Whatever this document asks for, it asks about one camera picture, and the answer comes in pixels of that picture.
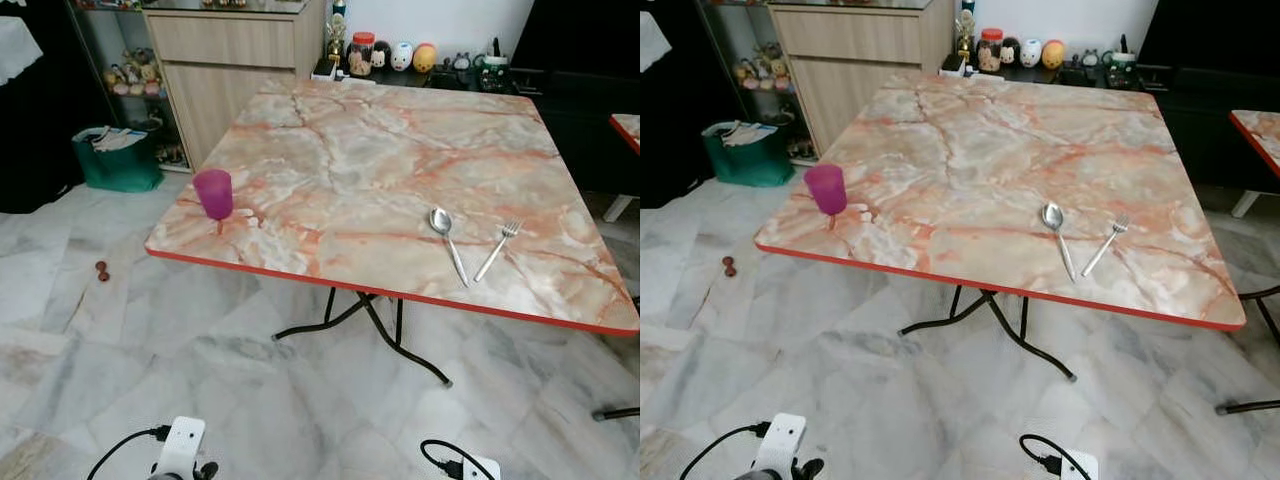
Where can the black metal table legs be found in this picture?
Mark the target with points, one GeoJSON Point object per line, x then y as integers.
{"type": "Point", "coordinates": [1005, 320]}
{"type": "Point", "coordinates": [380, 325]}
{"type": "Point", "coordinates": [615, 412]}
{"type": "Point", "coordinates": [1255, 406]}

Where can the small brown floor object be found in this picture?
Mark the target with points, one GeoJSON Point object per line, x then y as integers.
{"type": "Point", "coordinates": [102, 271]}
{"type": "Point", "coordinates": [729, 266]}

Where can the purple plastic cup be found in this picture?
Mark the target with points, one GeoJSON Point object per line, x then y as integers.
{"type": "Point", "coordinates": [213, 192]}
{"type": "Point", "coordinates": [826, 187]}

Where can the green bag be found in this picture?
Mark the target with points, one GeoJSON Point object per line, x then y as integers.
{"type": "Point", "coordinates": [118, 170]}
{"type": "Point", "coordinates": [748, 165]}

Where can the white console leg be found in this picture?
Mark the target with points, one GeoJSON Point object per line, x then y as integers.
{"type": "Point", "coordinates": [618, 208]}
{"type": "Point", "coordinates": [1247, 203]}

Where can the folded white papers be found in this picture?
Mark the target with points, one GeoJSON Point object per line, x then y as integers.
{"type": "Point", "coordinates": [748, 133]}
{"type": "Point", "coordinates": [118, 138]}

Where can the steel spoon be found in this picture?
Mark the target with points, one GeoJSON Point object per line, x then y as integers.
{"type": "Point", "coordinates": [441, 220]}
{"type": "Point", "coordinates": [1052, 215]}

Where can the glass display shelf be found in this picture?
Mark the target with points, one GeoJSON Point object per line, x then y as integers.
{"type": "Point", "coordinates": [125, 110]}
{"type": "Point", "coordinates": [750, 105]}

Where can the steel fork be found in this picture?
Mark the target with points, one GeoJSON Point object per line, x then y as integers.
{"type": "Point", "coordinates": [508, 232]}
{"type": "Point", "coordinates": [1117, 226]}

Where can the small plush toys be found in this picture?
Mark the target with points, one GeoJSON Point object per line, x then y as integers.
{"type": "Point", "coordinates": [135, 75]}
{"type": "Point", "coordinates": [765, 70]}

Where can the light wooden cabinet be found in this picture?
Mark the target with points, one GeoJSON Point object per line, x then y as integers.
{"type": "Point", "coordinates": [860, 65]}
{"type": "Point", "coordinates": [235, 70]}

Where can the red lid jar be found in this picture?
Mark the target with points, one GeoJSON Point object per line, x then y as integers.
{"type": "Point", "coordinates": [361, 56]}
{"type": "Point", "coordinates": [990, 52]}

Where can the gold trophy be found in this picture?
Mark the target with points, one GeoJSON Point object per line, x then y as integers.
{"type": "Point", "coordinates": [337, 45]}
{"type": "Point", "coordinates": [966, 42]}

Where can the black round figurine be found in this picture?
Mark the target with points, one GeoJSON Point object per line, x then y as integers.
{"type": "Point", "coordinates": [1010, 52]}
{"type": "Point", "coordinates": [382, 56]}

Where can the white cloth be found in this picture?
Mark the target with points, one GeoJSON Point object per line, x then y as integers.
{"type": "Point", "coordinates": [653, 40]}
{"type": "Point", "coordinates": [18, 50]}

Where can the white egg figurine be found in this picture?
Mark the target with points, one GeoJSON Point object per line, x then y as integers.
{"type": "Point", "coordinates": [1030, 53]}
{"type": "Point", "coordinates": [402, 57]}

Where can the orange egg figurine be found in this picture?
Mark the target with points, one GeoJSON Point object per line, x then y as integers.
{"type": "Point", "coordinates": [425, 58]}
{"type": "Point", "coordinates": [1053, 55]}

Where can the small grey figurine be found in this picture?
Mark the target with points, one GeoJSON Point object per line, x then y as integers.
{"type": "Point", "coordinates": [462, 63]}
{"type": "Point", "coordinates": [1090, 58]}

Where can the black television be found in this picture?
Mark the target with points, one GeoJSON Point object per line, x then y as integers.
{"type": "Point", "coordinates": [580, 35]}
{"type": "Point", "coordinates": [1210, 32]}

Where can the green mug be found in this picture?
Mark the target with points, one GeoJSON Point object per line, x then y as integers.
{"type": "Point", "coordinates": [493, 72]}
{"type": "Point", "coordinates": [1121, 68]}

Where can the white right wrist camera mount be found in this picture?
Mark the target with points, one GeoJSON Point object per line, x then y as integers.
{"type": "Point", "coordinates": [482, 469]}
{"type": "Point", "coordinates": [1079, 466]}

